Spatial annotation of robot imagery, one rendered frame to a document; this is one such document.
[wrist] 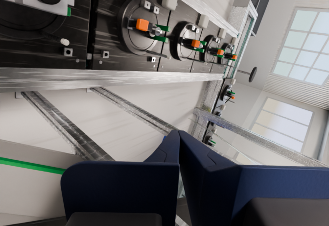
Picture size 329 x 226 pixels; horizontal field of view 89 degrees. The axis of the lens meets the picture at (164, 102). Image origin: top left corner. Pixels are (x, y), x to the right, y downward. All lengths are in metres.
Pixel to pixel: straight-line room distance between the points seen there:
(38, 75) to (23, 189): 0.20
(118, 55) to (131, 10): 0.11
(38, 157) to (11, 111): 0.24
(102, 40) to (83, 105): 0.24
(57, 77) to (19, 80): 0.06
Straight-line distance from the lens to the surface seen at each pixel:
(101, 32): 0.43
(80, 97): 0.57
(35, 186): 0.36
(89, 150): 0.27
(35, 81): 0.41
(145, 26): 0.37
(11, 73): 0.39
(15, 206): 0.40
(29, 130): 0.56
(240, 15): 1.35
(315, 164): 1.25
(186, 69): 0.76
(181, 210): 0.27
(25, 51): 0.38
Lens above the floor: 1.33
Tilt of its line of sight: 31 degrees down
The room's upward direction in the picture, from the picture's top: 116 degrees clockwise
